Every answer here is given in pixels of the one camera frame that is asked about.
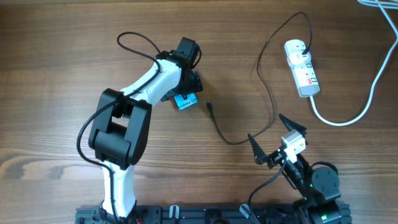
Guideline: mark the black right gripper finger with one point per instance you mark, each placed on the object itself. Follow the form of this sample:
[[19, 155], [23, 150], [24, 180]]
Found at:
[[291, 125], [259, 155]]

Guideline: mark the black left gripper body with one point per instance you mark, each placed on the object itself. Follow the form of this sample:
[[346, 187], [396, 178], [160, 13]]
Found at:
[[193, 84]]

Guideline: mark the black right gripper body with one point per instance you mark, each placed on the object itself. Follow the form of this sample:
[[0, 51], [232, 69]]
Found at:
[[275, 158]]

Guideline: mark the teal screen smartphone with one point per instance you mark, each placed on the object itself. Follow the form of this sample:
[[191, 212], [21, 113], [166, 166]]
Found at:
[[185, 101]]

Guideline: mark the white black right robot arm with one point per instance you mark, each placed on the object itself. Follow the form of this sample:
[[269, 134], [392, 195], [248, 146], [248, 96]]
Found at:
[[317, 183]]

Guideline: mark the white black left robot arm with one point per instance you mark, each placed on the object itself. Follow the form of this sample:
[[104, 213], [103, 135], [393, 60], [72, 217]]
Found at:
[[120, 129]]

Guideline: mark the white power strip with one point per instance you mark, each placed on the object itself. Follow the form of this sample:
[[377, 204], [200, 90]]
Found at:
[[300, 63]]

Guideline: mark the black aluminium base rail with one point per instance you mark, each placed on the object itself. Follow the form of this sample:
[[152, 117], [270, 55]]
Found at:
[[280, 213]]

